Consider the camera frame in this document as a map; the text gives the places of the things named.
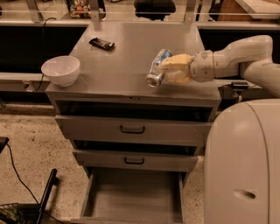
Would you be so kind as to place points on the black office chair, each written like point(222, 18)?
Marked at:
point(154, 9)

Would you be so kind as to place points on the grey drawer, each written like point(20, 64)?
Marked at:
point(135, 160)
point(133, 131)
point(126, 196)

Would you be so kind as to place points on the grey bottom drawer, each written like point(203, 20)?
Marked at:
point(126, 196)

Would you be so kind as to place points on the white bowl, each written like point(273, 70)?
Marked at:
point(62, 70)

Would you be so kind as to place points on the grey top drawer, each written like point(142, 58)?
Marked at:
point(133, 131)

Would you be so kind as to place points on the colourful snack bag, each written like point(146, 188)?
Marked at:
point(80, 9)

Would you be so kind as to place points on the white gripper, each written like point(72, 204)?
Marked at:
point(202, 66)

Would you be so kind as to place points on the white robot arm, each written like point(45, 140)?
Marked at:
point(242, 160)

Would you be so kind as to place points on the grey middle drawer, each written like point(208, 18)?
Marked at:
point(135, 160)

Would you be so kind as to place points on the dark snack bar wrapper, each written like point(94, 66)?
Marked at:
point(102, 44)

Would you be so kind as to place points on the black power adapter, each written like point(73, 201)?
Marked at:
point(239, 85)

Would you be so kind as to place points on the green patterned basket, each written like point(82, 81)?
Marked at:
point(11, 214)

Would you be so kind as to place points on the black stand leg left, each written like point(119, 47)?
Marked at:
point(52, 181)

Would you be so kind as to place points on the grey drawer cabinet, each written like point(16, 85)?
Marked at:
point(112, 83)

